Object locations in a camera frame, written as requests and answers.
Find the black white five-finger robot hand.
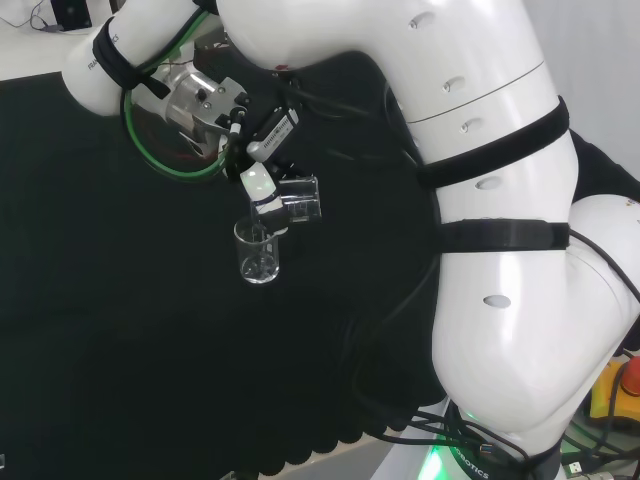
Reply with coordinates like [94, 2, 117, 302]
[222, 97, 321, 238]

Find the green cable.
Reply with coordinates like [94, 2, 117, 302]
[119, 8, 232, 185]

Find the clear glass beaker with water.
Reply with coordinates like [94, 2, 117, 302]
[276, 174, 324, 227]

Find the black box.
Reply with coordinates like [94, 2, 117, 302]
[51, 0, 94, 32]

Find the black scalloped bench cloth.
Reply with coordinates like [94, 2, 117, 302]
[0, 49, 640, 476]

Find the yellow stop button box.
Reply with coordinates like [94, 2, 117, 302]
[588, 355, 640, 422]

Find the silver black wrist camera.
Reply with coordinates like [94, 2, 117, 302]
[245, 108, 301, 164]

